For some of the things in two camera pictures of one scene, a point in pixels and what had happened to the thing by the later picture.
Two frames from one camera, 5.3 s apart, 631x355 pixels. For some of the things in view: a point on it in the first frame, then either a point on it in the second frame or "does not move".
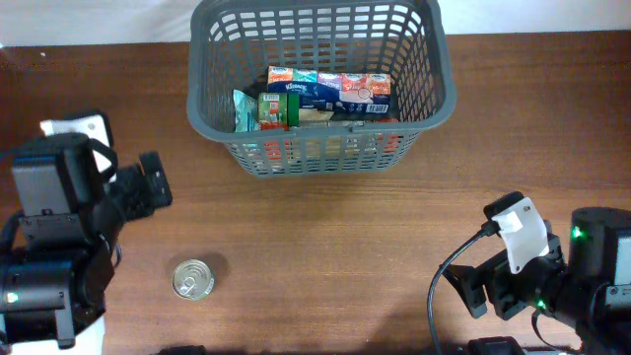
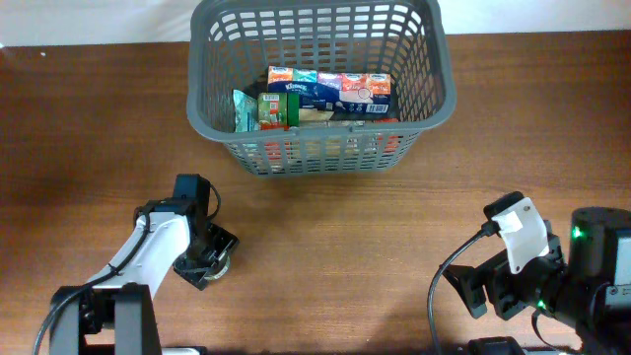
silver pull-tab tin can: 192,279 to 220,268
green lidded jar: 279,111 does not move
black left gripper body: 126,196 to 199,258
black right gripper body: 534,286 does not move
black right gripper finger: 468,283 does not move
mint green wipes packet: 246,112 does not move
